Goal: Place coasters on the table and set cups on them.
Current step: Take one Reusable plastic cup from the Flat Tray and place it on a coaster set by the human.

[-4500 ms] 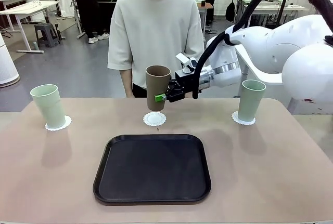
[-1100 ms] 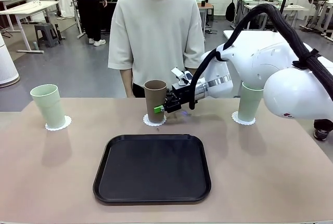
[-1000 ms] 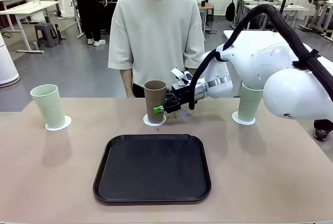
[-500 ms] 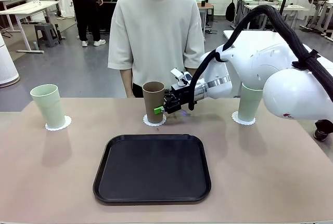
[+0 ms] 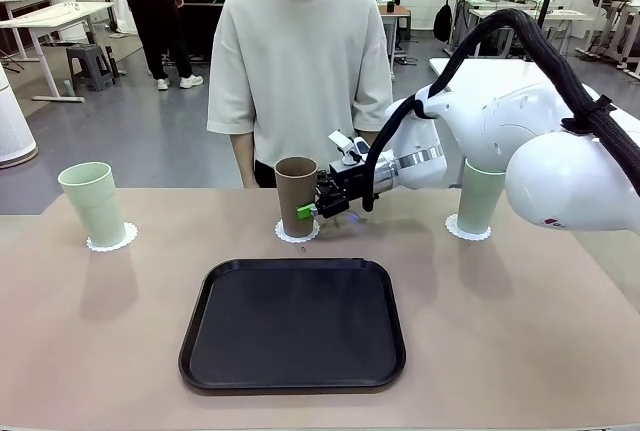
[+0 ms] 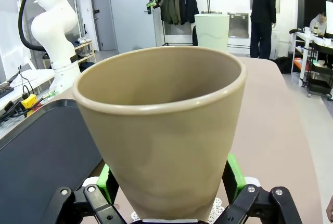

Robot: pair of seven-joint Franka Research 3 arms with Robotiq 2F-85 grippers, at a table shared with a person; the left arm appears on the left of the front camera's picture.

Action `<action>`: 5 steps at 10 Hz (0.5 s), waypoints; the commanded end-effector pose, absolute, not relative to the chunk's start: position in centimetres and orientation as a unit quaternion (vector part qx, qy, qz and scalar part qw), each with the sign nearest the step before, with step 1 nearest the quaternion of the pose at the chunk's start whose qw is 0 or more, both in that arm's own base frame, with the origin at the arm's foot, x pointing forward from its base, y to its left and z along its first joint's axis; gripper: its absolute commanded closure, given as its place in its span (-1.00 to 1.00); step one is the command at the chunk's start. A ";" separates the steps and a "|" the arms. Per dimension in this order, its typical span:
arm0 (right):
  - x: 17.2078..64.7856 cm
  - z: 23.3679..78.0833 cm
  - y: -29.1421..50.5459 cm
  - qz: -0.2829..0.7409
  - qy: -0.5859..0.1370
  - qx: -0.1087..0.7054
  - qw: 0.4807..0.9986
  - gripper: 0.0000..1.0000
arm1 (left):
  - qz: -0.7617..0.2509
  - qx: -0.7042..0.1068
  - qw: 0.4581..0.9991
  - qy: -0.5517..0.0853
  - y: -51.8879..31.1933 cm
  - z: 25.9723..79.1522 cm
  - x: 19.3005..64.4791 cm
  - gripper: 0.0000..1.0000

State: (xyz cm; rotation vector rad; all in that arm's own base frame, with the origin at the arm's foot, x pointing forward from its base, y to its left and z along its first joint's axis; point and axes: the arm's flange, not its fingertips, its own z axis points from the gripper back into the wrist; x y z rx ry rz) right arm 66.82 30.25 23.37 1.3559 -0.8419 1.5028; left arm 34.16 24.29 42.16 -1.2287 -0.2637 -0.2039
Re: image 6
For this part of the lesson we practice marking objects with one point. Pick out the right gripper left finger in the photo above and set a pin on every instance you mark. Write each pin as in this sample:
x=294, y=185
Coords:
x=104, y=182

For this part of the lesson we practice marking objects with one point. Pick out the pale green plastic cup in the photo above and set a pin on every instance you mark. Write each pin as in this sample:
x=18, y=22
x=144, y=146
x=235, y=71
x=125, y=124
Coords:
x=212, y=31

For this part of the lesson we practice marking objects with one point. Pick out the white office desk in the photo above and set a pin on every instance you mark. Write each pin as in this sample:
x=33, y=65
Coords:
x=303, y=42

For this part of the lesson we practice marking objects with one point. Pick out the yellow emergency stop box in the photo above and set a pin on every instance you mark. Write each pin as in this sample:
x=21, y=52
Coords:
x=28, y=101

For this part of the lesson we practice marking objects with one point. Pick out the seated person at desk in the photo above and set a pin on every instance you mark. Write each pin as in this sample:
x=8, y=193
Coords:
x=318, y=24

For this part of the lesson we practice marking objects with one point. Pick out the brown plastic cup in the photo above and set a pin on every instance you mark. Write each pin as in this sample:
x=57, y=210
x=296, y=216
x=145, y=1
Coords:
x=161, y=143

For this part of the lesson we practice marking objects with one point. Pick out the black plastic tray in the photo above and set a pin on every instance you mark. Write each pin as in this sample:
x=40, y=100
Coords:
x=44, y=156

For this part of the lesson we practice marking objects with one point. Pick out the bystander in black clothes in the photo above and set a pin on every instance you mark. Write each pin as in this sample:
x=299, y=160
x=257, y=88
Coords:
x=262, y=18

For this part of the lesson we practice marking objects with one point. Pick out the dark hanging jacket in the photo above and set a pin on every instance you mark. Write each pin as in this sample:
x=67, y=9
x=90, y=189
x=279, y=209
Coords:
x=188, y=5

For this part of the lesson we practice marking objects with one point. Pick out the black utility cart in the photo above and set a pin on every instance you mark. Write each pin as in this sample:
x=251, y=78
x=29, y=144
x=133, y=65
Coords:
x=321, y=76

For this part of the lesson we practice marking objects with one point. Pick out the olive green hanging jacket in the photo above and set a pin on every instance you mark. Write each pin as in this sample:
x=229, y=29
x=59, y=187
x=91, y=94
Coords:
x=169, y=7

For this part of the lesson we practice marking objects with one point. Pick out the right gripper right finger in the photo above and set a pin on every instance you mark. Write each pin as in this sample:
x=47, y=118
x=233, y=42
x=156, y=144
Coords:
x=235, y=179

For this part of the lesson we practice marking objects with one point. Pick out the person's left hand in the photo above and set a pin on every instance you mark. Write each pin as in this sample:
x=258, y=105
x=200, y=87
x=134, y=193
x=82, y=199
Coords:
x=331, y=208

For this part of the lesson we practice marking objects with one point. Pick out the wooden shoe shelf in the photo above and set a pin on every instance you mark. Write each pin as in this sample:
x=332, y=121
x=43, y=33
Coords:
x=86, y=52

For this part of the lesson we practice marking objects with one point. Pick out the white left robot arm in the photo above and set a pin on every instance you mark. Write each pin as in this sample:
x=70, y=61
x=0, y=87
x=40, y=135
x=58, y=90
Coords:
x=54, y=26

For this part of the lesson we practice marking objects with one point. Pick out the grey door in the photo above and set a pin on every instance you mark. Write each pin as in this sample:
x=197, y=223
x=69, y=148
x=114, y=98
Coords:
x=102, y=16

